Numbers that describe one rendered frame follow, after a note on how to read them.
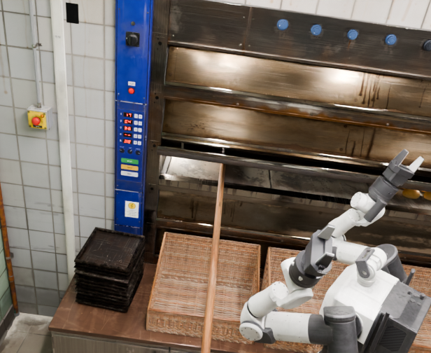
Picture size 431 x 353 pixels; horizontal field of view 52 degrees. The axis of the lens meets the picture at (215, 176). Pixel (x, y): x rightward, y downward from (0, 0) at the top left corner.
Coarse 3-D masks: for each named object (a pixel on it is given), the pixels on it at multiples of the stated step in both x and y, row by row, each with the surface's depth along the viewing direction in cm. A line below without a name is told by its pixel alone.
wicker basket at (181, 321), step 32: (160, 256) 236; (192, 256) 251; (224, 256) 251; (256, 256) 250; (160, 288) 246; (192, 288) 250; (224, 288) 252; (256, 288) 234; (160, 320) 217; (192, 320) 216; (224, 320) 214
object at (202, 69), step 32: (192, 64) 204; (224, 64) 204; (256, 64) 203; (288, 64) 203; (256, 96) 204; (288, 96) 205; (320, 96) 205; (352, 96) 205; (384, 96) 205; (416, 96) 204
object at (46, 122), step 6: (30, 108) 213; (36, 108) 214; (42, 108) 215; (48, 108) 216; (30, 114) 213; (36, 114) 212; (48, 114) 214; (30, 120) 214; (42, 120) 214; (48, 120) 215; (30, 126) 216; (36, 126) 216; (42, 126) 215; (48, 126) 216
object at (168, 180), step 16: (160, 176) 236; (176, 176) 238; (224, 192) 236; (240, 192) 235; (256, 192) 235; (272, 192) 236; (288, 192) 238; (336, 208) 237; (352, 208) 236; (400, 208) 238; (416, 208) 240
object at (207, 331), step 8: (224, 168) 247; (224, 176) 240; (216, 200) 220; (216, 208) 212; (216, 216) 206; (216, 224) 201; (216, 232) 196; (216, 240) 190; (216, 248) 186; (216, 256) 182; (216, 264) 178; (216, 272) 175; (208, 288) 166; (208, 296) 162; (208, 304) 159; (208, 312) 155; (208, 320) 152; (208, 328) 149; (208, 336) 146; (208, 344) 144; (208, 352) 141
